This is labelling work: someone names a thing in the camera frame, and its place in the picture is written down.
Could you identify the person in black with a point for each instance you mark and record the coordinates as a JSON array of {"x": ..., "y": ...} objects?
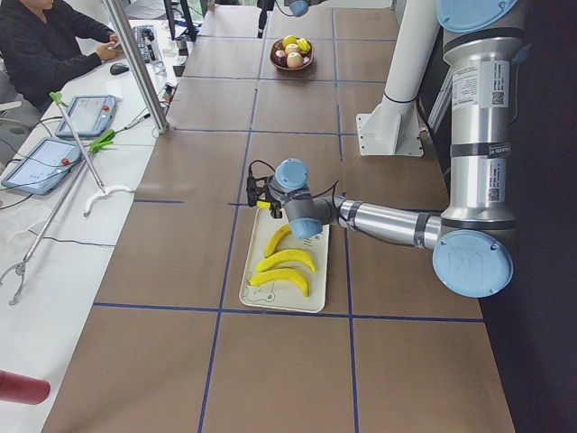
[{"x": 46, "y": 44}]

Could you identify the blue teach pendant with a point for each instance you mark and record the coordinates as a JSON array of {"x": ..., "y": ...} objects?
[
  {"x": 91, "y": 114},
  {"x": 42, "y": 169}
]

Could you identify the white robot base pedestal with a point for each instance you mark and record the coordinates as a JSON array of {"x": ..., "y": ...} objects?
[{"x": 392, "y": 128}]

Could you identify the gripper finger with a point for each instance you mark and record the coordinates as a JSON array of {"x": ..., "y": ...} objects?
[
  {"x": 263, "y": 17},
  {"x": 253, "y": 191},
  {"x": 276, "y": 210}
]

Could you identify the blue teach pendant near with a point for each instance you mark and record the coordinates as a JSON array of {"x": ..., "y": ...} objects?
[{"x": 42, "y": 169}]

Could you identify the blue teach pendant far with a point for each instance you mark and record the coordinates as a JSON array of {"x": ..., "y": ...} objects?
[{"x": 91, "y": 114}]

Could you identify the black computer mouse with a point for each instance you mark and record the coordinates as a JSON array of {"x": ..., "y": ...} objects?
[{"x": 117, "y": 69}]

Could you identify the red cylinder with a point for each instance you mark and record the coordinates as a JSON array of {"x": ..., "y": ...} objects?
[{"x": 23, "y": 389}]

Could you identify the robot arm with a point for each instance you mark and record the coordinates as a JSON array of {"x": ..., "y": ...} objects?
[
  {"x": 471, "y": 240},
  {"x": 297, "y": 8}
]

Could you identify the brown wicker basket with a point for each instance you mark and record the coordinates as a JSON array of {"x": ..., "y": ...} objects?
[{"x": 307, "y": 57}]

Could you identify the yellow lemon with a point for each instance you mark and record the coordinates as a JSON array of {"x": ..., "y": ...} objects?
[{"x": 289, "y": 39}]

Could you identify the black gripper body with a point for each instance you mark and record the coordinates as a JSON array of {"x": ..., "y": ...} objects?
[
  {"x": 275, "y": 209},
  {"x": 261, "y": 17}
]

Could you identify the yellow starfruit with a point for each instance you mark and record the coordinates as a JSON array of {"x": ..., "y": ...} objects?
[{"x": 304, "y": 45}]

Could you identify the aluminium frame post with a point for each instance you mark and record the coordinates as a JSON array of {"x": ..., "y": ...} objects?
[{"x": 141, "y": 74}]

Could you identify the long reacher grabber tool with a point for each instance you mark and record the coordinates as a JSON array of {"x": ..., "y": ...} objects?
[{"x": 81, "y": 144}]

